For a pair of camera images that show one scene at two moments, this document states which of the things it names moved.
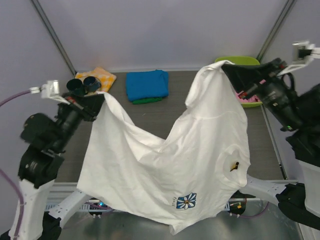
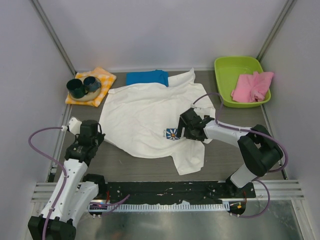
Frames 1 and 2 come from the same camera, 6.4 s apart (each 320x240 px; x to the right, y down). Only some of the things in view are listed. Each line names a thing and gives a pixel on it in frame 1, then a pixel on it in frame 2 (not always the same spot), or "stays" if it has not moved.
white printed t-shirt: x=185 y=179 → x=142 y=120
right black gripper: x=246 y=77 → x=181 y=125
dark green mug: x=75 y=85 stays
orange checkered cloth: x=107 y=79 stays
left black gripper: x=89 y=105 → x=100 y=136
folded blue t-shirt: x=147 y=85 stays
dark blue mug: x=91 y=84 stays
